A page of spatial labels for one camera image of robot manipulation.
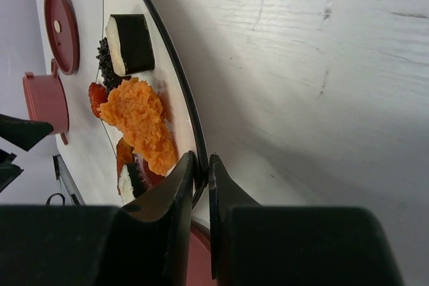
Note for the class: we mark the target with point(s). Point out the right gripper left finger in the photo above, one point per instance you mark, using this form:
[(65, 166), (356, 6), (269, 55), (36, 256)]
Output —
[(142, 243)]

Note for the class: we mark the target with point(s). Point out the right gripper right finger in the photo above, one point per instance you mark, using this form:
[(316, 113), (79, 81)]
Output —
[(252, 244)]

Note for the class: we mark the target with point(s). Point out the fried chicken drumstick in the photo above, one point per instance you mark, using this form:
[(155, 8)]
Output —
[(97, 94)]

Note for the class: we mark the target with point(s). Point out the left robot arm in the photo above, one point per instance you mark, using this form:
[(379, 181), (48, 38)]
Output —
[(22, 135)]

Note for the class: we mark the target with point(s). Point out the dark red lid right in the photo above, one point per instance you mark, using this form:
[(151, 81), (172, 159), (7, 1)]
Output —
[(199, 257)]

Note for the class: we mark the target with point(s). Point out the dark red lid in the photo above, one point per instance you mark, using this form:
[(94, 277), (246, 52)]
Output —
[(199, 257), (62, 32)]

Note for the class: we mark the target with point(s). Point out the sushi roll white top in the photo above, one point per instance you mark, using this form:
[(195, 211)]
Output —
[(130, 185)]

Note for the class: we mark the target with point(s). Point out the dark red sausage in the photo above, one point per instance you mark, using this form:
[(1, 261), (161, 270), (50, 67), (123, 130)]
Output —
[(148, 178)]

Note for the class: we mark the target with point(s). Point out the orange fried nugget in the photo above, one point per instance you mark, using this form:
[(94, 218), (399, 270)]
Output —
[(124, 155)]

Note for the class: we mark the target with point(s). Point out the orange fried chicken piece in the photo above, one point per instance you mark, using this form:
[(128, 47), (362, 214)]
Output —
[(135, 109)]

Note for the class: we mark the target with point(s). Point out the black sea cucumber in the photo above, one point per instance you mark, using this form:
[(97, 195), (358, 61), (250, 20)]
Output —
[(110, 79)]

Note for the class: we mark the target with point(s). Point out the pink bowl front left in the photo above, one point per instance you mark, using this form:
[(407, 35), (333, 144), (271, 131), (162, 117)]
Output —
[(46, 100)]

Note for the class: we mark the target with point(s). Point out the sushi roll yellow top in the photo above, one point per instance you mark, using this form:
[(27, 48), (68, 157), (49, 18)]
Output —
[(129, 44)]

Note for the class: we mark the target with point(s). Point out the dark red inner lid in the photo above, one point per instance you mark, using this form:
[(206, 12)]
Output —
[(62, 32)]

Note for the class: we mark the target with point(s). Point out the aluminium frame rail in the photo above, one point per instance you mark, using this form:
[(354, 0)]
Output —
[(66, 184)]

